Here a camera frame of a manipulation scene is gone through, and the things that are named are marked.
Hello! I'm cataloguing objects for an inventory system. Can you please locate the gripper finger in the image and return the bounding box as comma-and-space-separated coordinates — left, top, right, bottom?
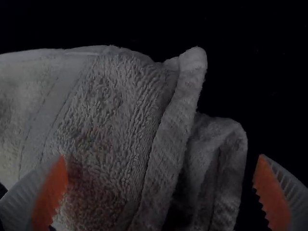
0, 154, 69, 231
252, 154, 308, 231

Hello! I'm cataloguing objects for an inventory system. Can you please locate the pale towel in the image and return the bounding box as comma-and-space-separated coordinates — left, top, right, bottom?
0, 44, 249, 231

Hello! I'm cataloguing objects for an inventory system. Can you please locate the black mat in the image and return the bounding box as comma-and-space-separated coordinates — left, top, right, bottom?
0, 0, 308, 231

